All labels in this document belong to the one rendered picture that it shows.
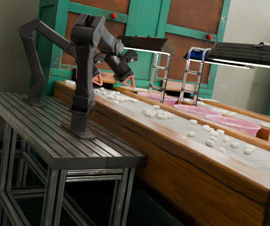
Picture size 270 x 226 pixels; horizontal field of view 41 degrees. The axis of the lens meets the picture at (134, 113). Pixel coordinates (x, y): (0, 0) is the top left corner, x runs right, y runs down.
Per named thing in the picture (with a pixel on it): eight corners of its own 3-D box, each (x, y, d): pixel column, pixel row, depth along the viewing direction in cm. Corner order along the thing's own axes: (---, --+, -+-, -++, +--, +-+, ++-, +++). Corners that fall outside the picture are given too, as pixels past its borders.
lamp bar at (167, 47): (161, 52, 177) (164, 37, 176) (110, 45, 231) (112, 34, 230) (174, 54, 181) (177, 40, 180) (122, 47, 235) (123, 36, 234)
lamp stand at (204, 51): (191, 120, 221) (206, 46, 214) (173, 113, 238) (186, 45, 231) (216, 122, 230) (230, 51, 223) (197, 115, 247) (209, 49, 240)
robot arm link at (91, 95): (79, 105, 148) (81, 24, 134) (94, 108, 146) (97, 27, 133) (72, 110, 142) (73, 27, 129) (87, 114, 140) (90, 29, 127)
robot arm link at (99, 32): (103, 40, 161) (77, 7, 131) (122, 42, 158) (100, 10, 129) (96, 66, 159) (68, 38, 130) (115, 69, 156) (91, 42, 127)
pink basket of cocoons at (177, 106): (202, 133, 183) (206, 115, 182) (161, 120, 200) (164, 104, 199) (226, 131, 203) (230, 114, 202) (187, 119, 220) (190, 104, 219)
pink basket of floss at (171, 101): (169, 115, 223) (171, 101, 222) (129, 107, 231) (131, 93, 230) (178, 112, 248) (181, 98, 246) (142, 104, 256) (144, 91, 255)
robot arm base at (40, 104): (36, 85, 201) (23, 84, 197) (47, 92, 185) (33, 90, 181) (34, 100, 202) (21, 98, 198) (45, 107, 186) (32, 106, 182)
